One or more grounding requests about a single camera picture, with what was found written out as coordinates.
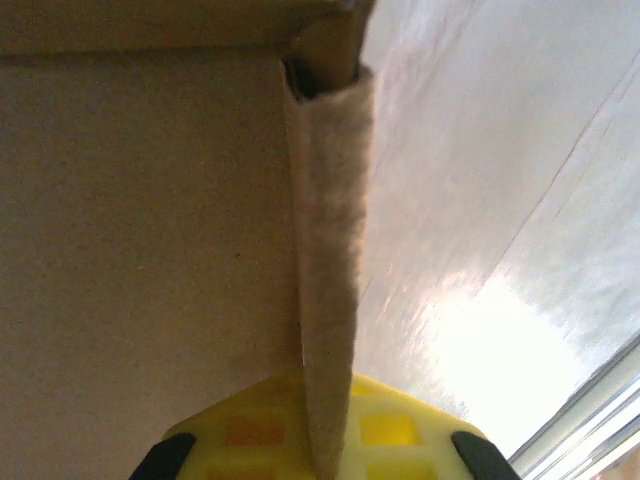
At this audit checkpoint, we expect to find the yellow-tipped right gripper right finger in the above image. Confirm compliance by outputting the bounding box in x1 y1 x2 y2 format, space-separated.
339 372 519 480

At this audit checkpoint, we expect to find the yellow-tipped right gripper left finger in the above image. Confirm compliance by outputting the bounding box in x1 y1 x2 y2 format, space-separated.
127 372 321 480

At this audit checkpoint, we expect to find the brown cardboard mailer box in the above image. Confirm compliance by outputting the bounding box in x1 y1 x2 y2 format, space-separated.
0 0 376 479

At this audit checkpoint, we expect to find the narrow aluminium side rail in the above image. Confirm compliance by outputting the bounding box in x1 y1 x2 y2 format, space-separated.
509 329 640 480

